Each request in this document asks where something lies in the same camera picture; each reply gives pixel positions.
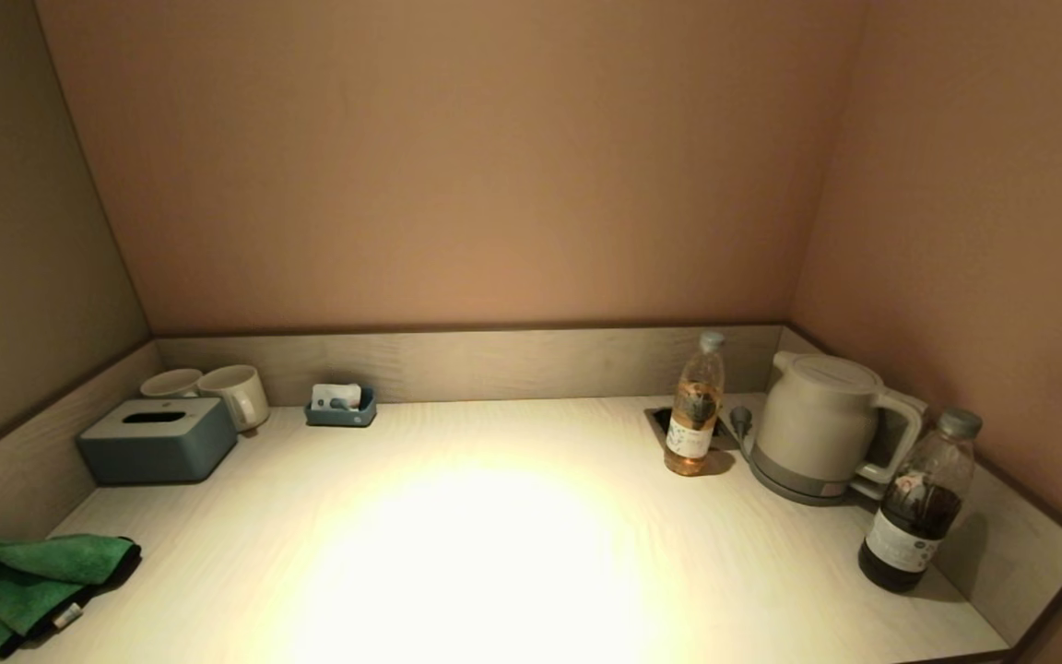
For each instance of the green microfiber cloth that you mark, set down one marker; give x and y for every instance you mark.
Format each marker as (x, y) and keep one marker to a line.
(24, 572)

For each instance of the recessed power socket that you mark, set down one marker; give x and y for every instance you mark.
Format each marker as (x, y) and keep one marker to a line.
(658, 420)

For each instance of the plastic bottle with amber drink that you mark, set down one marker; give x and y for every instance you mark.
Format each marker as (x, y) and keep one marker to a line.
(692, 420)

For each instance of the small blue sachet tray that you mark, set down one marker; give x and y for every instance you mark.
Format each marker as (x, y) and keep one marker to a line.
(341, 418)

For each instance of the white sachets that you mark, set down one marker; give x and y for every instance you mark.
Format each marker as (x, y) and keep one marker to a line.
(330, 395)

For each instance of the grey power plug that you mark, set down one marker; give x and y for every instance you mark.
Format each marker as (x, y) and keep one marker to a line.
(741, 420)

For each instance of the white electric kettle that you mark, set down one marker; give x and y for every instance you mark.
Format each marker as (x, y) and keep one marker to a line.
(812, 420)

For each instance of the white ceramic mug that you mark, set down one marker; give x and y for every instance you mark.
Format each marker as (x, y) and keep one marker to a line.
(171, 382)
(241, 395)

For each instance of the grey kettle base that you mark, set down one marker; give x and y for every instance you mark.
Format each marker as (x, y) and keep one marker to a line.
(789, 489)

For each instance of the grey-blue tissue box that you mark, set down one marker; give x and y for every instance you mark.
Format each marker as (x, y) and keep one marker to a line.
(162, 452)

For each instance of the plastic bottle with dark drink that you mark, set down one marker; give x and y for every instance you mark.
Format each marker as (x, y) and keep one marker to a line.
(914, 521)

